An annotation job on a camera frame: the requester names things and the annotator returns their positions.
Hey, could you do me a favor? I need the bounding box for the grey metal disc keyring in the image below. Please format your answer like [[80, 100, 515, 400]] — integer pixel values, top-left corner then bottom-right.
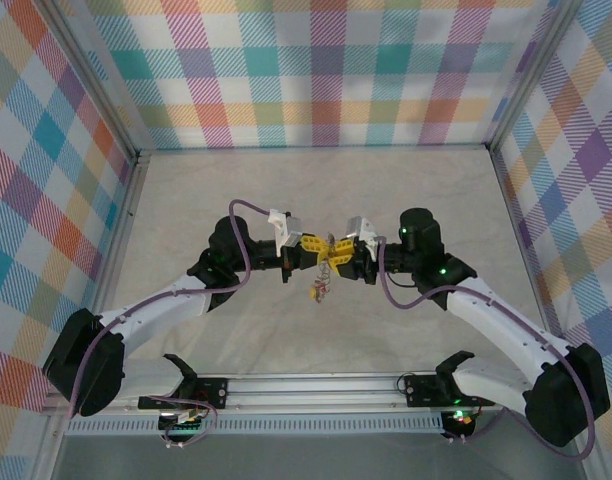
[[310, 259, 336, 304]]

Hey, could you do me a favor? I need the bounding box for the green terminal controller board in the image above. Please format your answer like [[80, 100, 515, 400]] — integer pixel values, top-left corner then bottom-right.
[[158, 409, 207, 435]]

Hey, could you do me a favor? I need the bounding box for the controller board with lights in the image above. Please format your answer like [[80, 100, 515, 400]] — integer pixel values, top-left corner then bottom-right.
[[443, 408, 476, 437]]

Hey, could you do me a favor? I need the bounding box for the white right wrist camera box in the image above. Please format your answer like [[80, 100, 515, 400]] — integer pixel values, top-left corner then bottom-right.
[[346, 215, 381, 260]]

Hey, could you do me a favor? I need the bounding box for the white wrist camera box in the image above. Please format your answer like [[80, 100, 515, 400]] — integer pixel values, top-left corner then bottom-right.
[[346, 215, 381, 260], [267, 207, 306, 250]]

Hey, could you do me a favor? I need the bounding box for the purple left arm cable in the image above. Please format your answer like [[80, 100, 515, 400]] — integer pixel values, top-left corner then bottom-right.
[[67, 199, 275, 449]]

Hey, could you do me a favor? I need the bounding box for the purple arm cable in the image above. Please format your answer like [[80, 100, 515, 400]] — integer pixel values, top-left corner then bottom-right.
[[379, 238, 598, 461], [67, 199, 275, 449]]

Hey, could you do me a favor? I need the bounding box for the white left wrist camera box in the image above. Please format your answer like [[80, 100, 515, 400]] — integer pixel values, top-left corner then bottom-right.
[[267, 207, 306, 250]]

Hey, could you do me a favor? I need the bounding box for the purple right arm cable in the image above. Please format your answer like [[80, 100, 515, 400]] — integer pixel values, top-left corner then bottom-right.
[[379, 238, 598, 461]]

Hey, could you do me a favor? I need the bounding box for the aluminium side rail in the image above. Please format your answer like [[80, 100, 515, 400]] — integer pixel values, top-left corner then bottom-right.
[[490, 149, 567, 351], [93, 152, 155, 321]]

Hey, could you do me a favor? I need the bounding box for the aluminium wall rail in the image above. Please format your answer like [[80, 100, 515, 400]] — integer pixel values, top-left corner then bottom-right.
[[138, 145, 492, 154]]

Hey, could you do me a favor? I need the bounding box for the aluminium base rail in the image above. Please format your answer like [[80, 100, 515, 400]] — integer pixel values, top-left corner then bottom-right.
[[44, 372, 532, 417]]

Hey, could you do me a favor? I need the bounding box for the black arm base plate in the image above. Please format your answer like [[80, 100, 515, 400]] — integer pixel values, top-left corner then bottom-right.
[[404, 374, 496, 407], [138, 378, 230, 411]]

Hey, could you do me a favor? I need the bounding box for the grey slotted cable duct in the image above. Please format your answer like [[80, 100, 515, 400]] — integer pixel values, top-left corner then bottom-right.
[[65, 418, 445, 435]]

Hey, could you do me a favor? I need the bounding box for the aluminium corner post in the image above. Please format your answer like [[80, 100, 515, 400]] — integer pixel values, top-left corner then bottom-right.
[[40, 0, 152, 161], [485, 0, 590, 151]]

